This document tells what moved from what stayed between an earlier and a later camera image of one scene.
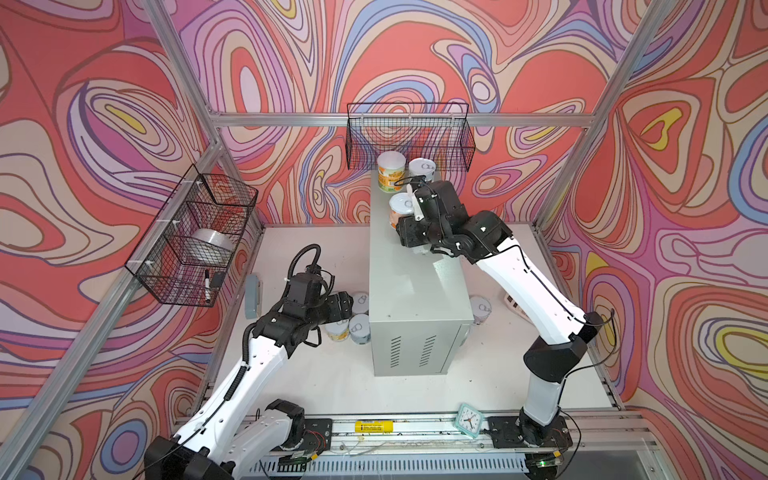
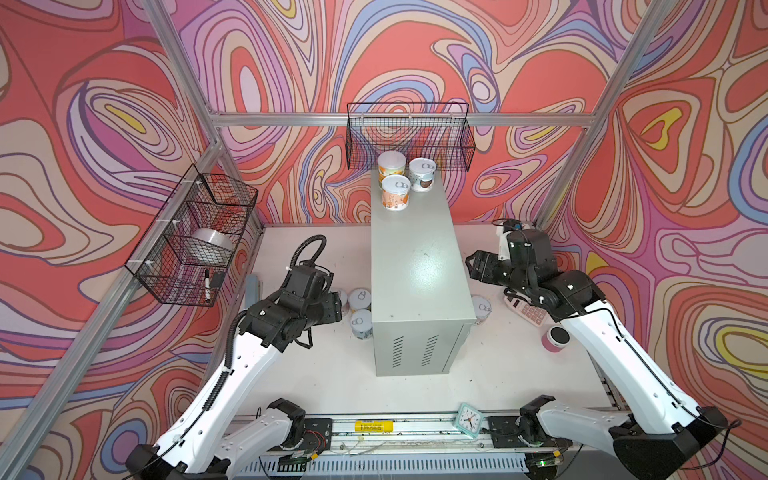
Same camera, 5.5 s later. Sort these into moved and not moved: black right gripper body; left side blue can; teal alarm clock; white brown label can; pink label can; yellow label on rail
Moved: pink label can; black right gripper body
Not moved: white brown label can; yellow label on rail; left side blue can; teal alarm clock
